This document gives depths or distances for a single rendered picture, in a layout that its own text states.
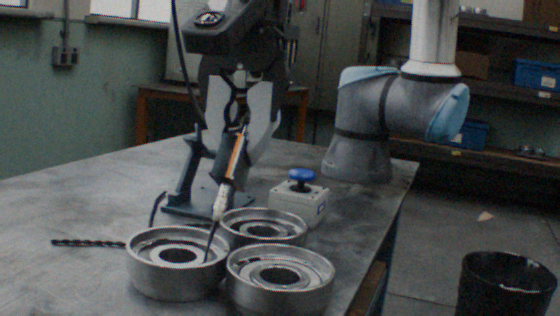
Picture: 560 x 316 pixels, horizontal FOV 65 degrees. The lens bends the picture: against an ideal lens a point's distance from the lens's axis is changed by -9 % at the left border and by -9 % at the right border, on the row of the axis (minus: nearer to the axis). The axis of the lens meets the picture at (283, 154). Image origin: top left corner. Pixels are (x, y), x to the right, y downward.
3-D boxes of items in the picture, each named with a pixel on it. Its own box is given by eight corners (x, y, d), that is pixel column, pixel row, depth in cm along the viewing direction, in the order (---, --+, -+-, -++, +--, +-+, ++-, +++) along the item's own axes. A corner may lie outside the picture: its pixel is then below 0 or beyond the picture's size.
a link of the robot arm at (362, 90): (352, 122, 109) (359, 62, 106) (406, 133, 101) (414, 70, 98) (322, 125, 100) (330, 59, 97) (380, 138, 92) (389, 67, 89)
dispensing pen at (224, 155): (181, 255, 45) (231, 102, 51) (197, 264, 49) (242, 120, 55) (202, 261, 45) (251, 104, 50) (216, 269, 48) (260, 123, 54)
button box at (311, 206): (312, 230, 68) (317, 197, 67) (266, 220, 70) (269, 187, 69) (328, 214, 75) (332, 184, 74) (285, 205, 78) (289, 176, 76)
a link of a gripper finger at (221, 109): (243, 154, 56) (258, 76, 54) (221, 164, 51) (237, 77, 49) (219, 147, 57) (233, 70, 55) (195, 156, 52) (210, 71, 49)
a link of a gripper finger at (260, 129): (290, 159, 55) (290, 77, 53) (273, 170, 49) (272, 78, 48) (264, 158, 56) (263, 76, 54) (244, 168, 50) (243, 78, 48)
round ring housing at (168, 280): (246, 293, 48) (249, 257, 47) (148, 314, 42) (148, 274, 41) (199, 253, 56) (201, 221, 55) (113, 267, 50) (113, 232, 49)
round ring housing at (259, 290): (351, 310, 47) (357, 273, 46) (268, 342, 40) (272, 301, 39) (284, 270, 54) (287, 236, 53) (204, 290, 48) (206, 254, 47)
